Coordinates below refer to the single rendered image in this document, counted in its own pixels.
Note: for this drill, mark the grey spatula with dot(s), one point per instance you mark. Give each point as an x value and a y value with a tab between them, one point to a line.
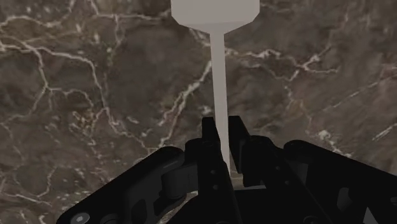
219	77

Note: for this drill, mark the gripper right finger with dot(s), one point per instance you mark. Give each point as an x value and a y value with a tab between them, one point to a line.
310	173

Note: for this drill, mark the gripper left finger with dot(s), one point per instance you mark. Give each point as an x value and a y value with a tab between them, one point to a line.
173	183

